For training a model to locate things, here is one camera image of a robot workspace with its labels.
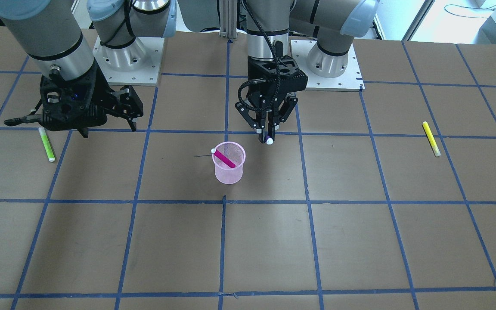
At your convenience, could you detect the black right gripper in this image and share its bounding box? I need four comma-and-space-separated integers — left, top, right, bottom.
39, 61, 144, 139

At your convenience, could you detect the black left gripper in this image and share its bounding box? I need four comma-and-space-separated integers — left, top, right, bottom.
236, 56, 308, 143

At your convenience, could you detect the purple marker pen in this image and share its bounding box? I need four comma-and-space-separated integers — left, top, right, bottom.
264, 136, 274, 145

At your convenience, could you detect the pink marker pen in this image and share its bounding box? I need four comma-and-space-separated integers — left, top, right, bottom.
211, 149, 236, 169

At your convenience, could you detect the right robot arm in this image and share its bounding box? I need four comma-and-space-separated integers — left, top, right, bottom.
0, 0, 177, 138

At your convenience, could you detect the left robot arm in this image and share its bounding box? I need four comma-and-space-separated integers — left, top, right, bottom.
236, 0, 380, 144

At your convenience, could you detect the pink mesh cup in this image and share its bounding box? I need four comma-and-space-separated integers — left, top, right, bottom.
211, 141, 246, 184

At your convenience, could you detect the green marker pen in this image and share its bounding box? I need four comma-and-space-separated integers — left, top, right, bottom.
38, 127, 56, 162

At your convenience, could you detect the yellow marker pen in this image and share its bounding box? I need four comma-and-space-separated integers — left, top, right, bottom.
422, 121, 441, 157

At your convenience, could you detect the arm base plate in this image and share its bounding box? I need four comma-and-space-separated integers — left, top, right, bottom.
291, 40, 366, 92
93, 37, 165, 86

